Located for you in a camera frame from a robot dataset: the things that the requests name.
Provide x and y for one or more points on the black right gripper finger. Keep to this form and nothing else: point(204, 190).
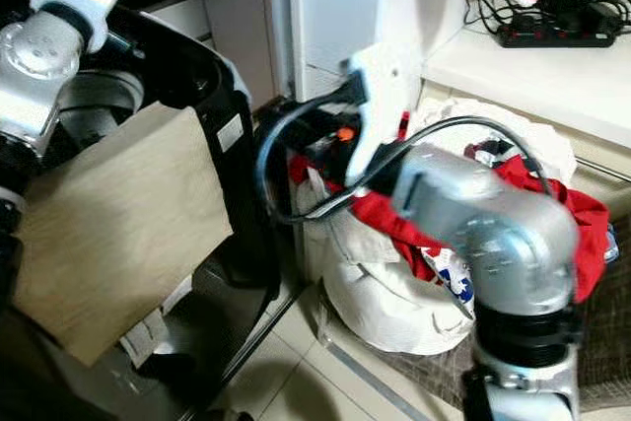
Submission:
point(286, 117)
point(296, 143)

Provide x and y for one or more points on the red garment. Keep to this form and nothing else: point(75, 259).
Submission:
point(562, 224)

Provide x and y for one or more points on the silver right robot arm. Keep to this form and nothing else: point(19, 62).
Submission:
point(503, 234)

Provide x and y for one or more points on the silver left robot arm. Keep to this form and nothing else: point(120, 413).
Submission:
point(39, 56)

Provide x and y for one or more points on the cabinet with dark countertop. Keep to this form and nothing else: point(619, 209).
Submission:
point(227, 36)

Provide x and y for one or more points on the white laundry bag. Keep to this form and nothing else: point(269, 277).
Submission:
point(385, 303)

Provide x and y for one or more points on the grey-beige woven cloth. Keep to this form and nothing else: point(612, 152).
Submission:
point(118, 234)

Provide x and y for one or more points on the black power strip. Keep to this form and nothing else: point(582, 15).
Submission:
point(552, 38)

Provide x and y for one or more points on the brown checked fabric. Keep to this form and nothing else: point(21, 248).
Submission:
point(606, 342)

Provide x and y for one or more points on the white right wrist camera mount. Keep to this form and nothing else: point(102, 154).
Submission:
point(380, 105)

